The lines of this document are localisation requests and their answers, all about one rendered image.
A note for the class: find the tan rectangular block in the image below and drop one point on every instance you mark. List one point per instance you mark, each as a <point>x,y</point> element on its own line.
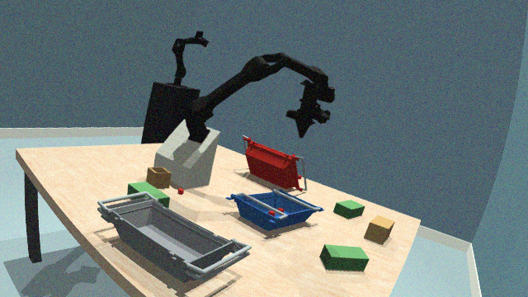
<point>379,229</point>

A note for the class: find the green rectangular block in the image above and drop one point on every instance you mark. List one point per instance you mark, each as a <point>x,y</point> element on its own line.
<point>344,257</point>
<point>348,208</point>
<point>137,187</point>

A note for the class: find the blue plastic tray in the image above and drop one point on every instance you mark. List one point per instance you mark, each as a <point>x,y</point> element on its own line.
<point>258,214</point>

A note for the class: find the tan open-top box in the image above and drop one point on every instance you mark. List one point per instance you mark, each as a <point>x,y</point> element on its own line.
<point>159,177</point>

